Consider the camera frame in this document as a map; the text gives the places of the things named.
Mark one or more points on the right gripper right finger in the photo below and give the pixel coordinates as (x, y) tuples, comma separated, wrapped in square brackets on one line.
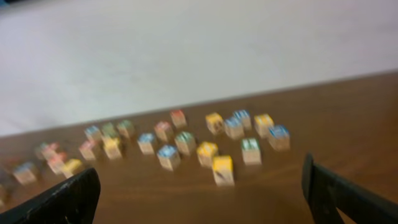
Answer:
[(327, 193)]

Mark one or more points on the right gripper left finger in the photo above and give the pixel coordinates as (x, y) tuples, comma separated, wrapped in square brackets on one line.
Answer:
[(72, 201)]

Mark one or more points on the yellow C block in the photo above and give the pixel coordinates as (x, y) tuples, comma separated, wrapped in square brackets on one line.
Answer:
[(72, 167)]

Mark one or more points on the red U block upper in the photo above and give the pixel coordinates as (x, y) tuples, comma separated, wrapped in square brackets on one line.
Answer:
[(56, 162)]

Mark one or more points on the red I block left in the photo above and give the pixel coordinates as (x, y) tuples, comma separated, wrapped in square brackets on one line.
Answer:
[(90, 150)]

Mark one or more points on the red i block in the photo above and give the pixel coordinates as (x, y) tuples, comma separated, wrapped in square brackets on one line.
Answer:
[(90, 150), (164, 131)]

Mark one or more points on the red Y block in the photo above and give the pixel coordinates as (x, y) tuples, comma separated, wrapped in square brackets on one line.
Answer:
[(50, 150)]

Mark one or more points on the blue P block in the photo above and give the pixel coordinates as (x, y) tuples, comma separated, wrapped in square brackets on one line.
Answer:
[(26, 173)]

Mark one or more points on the green F block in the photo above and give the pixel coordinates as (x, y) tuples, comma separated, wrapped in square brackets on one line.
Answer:
[(38, 151)]

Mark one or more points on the yellow block centre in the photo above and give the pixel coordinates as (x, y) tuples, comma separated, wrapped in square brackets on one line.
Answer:
[(112, 148)]

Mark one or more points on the blue D block lower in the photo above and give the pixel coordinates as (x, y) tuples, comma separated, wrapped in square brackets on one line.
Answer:
[(279, 138)]

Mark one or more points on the blue d block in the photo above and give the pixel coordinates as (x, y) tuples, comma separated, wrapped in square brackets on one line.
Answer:
[(244, 118), (279, 138)]

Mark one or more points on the blue X block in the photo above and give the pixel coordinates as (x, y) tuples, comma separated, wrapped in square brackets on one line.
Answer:
[(93, 133)]

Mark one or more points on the green N block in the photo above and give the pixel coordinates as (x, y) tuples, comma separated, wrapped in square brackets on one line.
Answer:
[(108, 131)]

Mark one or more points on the green L block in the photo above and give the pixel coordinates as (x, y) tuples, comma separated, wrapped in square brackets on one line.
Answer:
[(251, 151)]

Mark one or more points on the green B block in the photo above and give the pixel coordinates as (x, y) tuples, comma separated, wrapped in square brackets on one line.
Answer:
[(126, 128)]

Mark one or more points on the yellow block far right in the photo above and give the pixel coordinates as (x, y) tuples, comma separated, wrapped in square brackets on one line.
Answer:
[(262, 124)]

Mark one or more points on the blue L block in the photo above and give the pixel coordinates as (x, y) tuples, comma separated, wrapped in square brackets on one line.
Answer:
[(147, 143)]

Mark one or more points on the yellow block right lower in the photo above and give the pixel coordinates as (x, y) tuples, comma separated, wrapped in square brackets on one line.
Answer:
[(223, 170)]

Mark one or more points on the blue 2 block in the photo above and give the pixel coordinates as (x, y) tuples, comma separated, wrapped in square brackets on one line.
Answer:
[(169, 157)]

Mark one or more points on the blue S block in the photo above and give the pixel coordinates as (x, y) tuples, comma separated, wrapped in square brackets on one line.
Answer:
[(234, 128)]

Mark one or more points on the blue D block upper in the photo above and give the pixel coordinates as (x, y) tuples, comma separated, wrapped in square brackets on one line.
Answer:
[(244, 118)]

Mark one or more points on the red I block right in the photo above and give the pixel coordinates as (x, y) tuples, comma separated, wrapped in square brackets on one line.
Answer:
[(164, 131)]

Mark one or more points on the green Z block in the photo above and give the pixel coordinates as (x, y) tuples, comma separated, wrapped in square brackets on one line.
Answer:
[(186, 143)]

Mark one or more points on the red M block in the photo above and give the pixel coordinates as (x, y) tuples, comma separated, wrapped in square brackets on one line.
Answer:
[(178, 118)]

